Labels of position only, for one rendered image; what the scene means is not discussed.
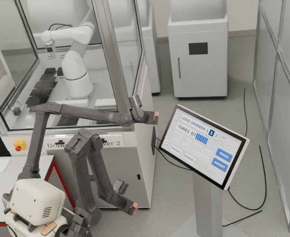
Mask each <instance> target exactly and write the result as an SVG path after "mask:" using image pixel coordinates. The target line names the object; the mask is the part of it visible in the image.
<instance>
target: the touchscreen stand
mask: <svg viewBox="0 0 290 237"><path fill-rule="evenodd" d="M192 178H193V190H194V203H195V213H194V214H193V215H192V216H191V217H190V218H189V219H188V220H187V221H186V222H185V223H184V224H182V225H181V226H180V227H179V228H178V229H177V230H176V231H175V232H174V233H173V234H172V235H171V236H170V237H249V236H248V235H246V234H245V233H243V232H242V231H241V230H239V229H238V228H237V227H235V226H234V225H232V224H230V223H229V222H228V221H226V220H225V219H224V218H222V189H220V188H219V187H217V186H216V185H214V184H212V183H211V182H209V181H208V180H206V179H205V178H203V177H202V176H200V175H198V174H197V173H195V172H194V171H192ZM228 224H230V225H228ZM225 225H228V226H225ZM223 226H225V227H223Z"/></svg>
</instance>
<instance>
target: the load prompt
mask: <svg viewBox="0 0 290 237"><path fill-rule="evenodd" d="M179 121H181V122H183V123H184V124H186V125H188V126H190V127H192V128H194V129H196V130H197V131H199V132H201V133H203V134H205V135H207V136H209V137H210V138H212V139H214V140H216V141H218V140H219V138H220V135H221V132H219V131H217V130H215V129H213V128H211V127H209V126H207V125H205V124H203V123H201V122H199V121H197V120H195V119H193V118H191V117H190V116H188V115H186V114H184V113H182V114H181V117H180V119H179Z"/></svg>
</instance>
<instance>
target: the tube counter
mask: <svg viewBox="0 0 290 237"><path fill-rule="evenodd" d="M190 137H192V138H194V139H195V140H197V141H199V142H201V143H202V144H204V145H206V146H208V147H210V148H211V149H213V150H214V149H215V147H216V144H217V143H216V142H214V141H213V140H211V139H209V138H207V137H205V136H203V135H202V134H200V133H198V132H196V131H194V130H192V131H191V134H190Z"/></svg>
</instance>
